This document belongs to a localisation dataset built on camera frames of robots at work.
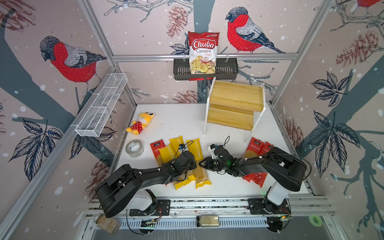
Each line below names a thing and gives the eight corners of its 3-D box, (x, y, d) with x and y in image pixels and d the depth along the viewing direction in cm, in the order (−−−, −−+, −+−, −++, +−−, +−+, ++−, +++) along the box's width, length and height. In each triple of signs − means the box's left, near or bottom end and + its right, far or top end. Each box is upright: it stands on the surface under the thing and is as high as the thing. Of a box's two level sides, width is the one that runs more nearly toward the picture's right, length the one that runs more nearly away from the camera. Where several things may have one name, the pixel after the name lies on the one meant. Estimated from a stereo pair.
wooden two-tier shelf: (204, 135, 104) (206, 99, 77) (210, 113, 117) (214, 76, 90) (246, 145, 99) (265, 110, 72) (248, 121, 112) (264, 84, 85)
